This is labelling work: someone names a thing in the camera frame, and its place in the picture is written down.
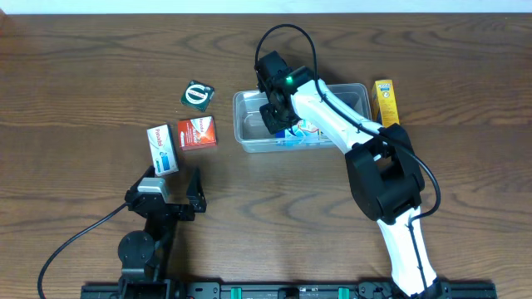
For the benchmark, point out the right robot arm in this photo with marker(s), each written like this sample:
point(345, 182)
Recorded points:
point(385, 176)

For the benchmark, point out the red medicine box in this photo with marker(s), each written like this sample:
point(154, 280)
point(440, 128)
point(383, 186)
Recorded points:
point(197, 133)

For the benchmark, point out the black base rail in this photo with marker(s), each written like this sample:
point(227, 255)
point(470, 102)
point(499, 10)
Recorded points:
point(213, 290)

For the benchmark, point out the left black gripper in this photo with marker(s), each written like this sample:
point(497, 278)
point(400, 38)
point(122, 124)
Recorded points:
point(196, 200)

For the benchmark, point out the clear plastic container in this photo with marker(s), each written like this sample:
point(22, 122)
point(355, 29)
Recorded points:
point(251, 132)

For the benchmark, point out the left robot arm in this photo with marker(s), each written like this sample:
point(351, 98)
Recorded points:
point(145, 253)

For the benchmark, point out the yellow cough syrup box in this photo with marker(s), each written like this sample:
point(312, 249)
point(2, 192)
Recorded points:
point(384, 104)

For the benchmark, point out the white Panadol box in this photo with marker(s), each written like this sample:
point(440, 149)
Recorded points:
point(162, 150)

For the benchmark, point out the blue fever patch box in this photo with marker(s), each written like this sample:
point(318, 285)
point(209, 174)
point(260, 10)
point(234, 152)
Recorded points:
point(304, 132)

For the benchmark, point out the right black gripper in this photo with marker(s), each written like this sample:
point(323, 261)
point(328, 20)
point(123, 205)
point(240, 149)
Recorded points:
point(273, 115)

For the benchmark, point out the dark green square box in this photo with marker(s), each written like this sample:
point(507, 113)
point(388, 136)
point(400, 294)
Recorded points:
point(197, 95)

